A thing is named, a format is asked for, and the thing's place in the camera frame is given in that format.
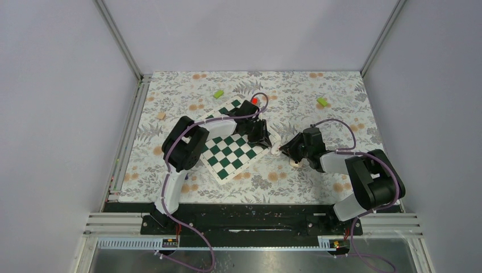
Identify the green white chessboard mat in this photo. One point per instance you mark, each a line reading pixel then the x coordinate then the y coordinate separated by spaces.
pixel 226 157

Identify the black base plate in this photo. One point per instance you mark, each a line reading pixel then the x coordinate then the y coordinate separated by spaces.
pixel 248 225

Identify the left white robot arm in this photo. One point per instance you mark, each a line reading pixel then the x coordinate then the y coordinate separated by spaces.
pixel 185 143

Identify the floral patterned table mat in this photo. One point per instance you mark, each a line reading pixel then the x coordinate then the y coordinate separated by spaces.
pixel 347 121

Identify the green block right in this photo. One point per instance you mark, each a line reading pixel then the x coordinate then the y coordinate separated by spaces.
pixel 321 101

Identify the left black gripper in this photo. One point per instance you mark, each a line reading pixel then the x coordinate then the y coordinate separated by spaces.
pixel 262 137

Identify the white earbud case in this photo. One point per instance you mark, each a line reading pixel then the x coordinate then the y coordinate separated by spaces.
pixel 275 150

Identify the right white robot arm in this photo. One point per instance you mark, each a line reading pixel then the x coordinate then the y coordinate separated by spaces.
pixel 375 184

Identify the beige earbud charging case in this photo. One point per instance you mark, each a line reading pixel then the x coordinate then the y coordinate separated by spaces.
pixel 295 163

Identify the green block left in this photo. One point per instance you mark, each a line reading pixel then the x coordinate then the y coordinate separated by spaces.
pixel 218 94

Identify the green block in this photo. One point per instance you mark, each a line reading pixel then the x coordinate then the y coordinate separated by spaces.
pixel 218 94
pixel 321 101

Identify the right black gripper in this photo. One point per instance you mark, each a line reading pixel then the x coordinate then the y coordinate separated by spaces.
pixel 290 148

